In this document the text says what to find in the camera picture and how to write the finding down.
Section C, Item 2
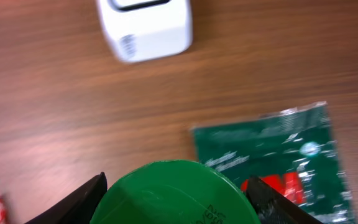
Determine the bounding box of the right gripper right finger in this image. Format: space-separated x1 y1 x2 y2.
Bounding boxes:
246 176 323 224

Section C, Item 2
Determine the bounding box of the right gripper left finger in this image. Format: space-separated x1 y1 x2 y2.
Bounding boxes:
26 172 108 224

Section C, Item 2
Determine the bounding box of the green lid jar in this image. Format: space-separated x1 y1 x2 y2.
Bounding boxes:
91 160 259 224

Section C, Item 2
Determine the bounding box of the white barcode scanner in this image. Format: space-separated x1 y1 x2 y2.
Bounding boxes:
96 0 193 63

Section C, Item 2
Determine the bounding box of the green glove package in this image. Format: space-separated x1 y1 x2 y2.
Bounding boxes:
191 101 358 223

